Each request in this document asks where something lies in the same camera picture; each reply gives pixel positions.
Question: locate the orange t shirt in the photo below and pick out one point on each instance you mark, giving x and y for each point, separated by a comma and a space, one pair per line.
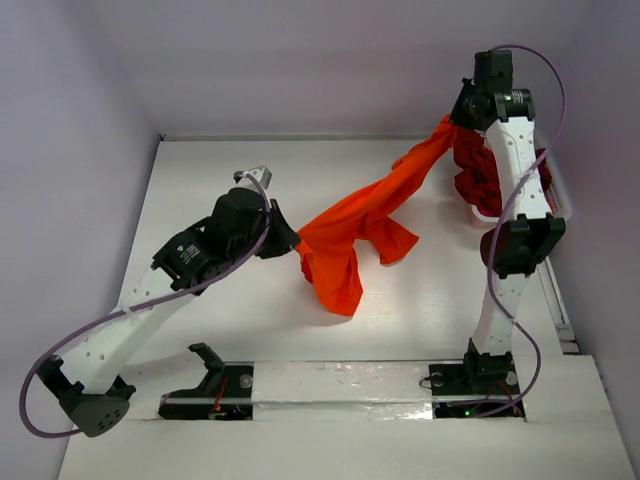
328, 258

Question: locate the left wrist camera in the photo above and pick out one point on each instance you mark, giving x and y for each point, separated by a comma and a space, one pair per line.
253, 177

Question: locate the dark red t shirt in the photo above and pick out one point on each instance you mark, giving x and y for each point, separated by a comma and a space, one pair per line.
475, 160

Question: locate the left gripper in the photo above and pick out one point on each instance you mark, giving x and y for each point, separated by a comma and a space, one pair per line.
285, 239

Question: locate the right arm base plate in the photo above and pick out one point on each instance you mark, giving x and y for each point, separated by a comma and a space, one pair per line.
456, 396

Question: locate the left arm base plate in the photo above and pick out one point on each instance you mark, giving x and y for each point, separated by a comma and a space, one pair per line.
223, 394

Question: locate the white plastic basket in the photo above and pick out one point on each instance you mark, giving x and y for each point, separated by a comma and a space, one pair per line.
555, 200

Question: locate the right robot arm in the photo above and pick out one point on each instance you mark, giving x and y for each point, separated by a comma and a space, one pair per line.
526, 231

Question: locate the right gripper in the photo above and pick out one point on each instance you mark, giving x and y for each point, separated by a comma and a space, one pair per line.
460, 107

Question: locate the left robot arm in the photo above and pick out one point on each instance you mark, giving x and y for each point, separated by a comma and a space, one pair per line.
83, 372

